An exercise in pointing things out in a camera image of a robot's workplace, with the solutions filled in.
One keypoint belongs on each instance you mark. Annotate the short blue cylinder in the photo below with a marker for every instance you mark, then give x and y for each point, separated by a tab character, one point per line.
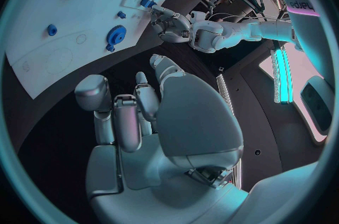
52	29

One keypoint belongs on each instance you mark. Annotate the blue plug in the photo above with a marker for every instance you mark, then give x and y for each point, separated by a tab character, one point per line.
146	2

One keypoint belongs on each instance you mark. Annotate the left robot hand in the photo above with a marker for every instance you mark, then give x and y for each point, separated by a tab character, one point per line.
172	26

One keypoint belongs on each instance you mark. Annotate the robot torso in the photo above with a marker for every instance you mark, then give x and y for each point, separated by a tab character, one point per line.
304	33

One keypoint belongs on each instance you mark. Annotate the white task board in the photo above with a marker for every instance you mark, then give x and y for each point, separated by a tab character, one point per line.
66	6

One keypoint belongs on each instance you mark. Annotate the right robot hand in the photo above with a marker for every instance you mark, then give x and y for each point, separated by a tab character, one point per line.
190	118

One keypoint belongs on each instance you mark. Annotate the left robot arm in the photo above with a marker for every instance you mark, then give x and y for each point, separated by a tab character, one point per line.
212	33

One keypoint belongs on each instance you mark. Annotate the blue gear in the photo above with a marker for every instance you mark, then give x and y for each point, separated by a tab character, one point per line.
116	34

